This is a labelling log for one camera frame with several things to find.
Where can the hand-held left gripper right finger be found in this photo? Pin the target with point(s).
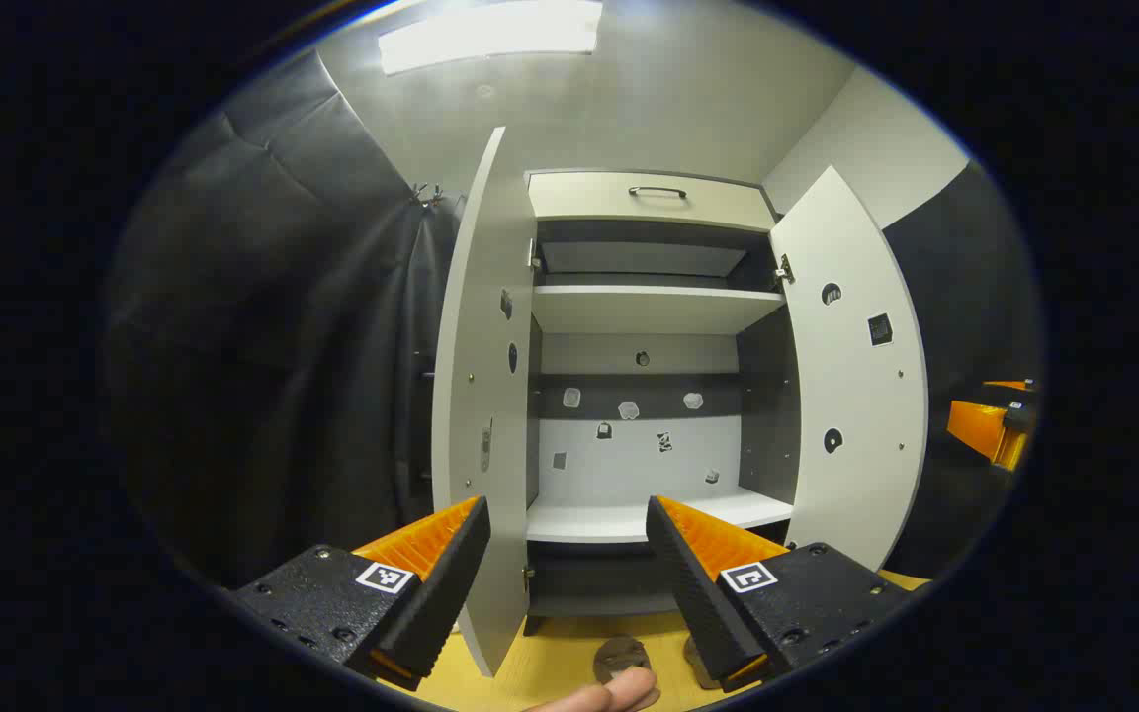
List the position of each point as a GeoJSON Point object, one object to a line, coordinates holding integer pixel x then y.
{"type": "Point", "coordinates": [693, 593]}

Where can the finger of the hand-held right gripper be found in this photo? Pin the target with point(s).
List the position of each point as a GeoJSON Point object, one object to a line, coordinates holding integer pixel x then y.
{"type": "Point", "coordinates": [1009, 385]}
{"type": "Point", "coordinates": [980, 430]}

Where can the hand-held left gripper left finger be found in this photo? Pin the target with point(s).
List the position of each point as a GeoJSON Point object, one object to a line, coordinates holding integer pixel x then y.
{"type": "Point", "coordinates": [441, 593]}

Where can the brown fuzzy shoe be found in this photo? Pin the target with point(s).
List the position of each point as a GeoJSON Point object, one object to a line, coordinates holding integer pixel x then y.
{"type": "Point", "coordinates": [621, 655]}
{"type": "Point", "coordinates": [698, 667]}

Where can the white shoe cabinet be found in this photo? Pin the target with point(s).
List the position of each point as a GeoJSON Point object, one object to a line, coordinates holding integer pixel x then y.
{"type": "Point", "coordinates": [629, 465]}

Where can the white cabinet shelf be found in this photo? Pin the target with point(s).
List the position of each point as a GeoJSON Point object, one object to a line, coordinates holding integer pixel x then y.
{"type": "Point", "coordinates": [649, 309]}

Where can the white cabinet drawer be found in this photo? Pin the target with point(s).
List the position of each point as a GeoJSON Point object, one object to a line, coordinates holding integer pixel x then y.
{"type": "Point", "coordinates": [609, 203]}

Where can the black backdrop cloth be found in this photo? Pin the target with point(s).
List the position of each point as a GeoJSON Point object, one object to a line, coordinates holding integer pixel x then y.
{"type": "Point", "coordinates": [263, 346]}
{"type": "Point", "coordinates": [965, 297]}

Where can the metal cloth clip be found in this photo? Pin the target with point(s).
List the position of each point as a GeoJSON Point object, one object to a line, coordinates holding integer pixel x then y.
{"type": "Point", "coordinates": [428, 194]}

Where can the ceiling light panel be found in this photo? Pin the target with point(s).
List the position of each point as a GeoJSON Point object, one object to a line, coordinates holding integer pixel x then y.
{"type": "Point", "coordinates": [490, 35]}

